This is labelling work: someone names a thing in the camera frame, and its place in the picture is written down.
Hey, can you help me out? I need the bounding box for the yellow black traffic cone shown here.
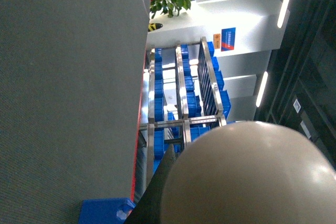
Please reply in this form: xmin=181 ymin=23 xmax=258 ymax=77
xmin=148 ymin=23 xmax=163 ymax=32

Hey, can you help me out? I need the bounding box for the steel roller shelf rack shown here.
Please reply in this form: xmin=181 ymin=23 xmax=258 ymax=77
xmin=139 ymin=37 xmax=229 ymax=185

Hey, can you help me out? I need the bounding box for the blue wall sign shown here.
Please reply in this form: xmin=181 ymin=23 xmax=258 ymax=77
xmin=221 ymin=27 xmax=236 ymax=51

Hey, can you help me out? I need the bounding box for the beige plastic dustpan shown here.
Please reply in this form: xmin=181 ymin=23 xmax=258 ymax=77
xmin=160 ymin=121 xmax=335 ymax=223

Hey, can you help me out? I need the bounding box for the blue plastic part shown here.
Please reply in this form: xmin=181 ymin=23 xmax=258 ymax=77
xmin=78 ymin=198 xmax=136 ymax=224

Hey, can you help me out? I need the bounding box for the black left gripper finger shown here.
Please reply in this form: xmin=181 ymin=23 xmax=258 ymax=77
xmin=124 ymin=144 xmax=178 ymax=224

